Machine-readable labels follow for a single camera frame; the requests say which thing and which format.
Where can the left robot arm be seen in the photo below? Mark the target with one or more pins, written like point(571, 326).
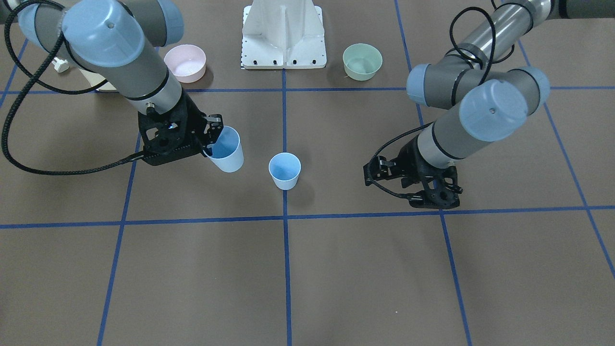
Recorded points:
point(482, 106)

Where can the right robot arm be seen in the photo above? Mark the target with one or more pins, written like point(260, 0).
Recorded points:
point(117, 39)

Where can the pink bowl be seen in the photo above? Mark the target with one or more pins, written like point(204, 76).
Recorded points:
point(186, 62)

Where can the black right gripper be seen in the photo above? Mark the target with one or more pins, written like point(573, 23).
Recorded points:
point(196, 121)

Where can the cream toaster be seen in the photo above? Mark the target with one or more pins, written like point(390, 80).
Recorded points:
point(95, 79)

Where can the white toaster plug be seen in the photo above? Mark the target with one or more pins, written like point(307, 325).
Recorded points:
point(60, 65)

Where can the light blue cup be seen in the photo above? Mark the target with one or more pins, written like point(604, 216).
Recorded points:
point(227, 152)
point(285, 169)

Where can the green bowl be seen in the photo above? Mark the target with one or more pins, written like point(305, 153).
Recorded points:
point(361, 61)

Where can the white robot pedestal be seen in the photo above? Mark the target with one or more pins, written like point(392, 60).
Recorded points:
point(283, 34)

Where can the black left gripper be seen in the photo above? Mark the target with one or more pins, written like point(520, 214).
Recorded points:
point(410, 160)

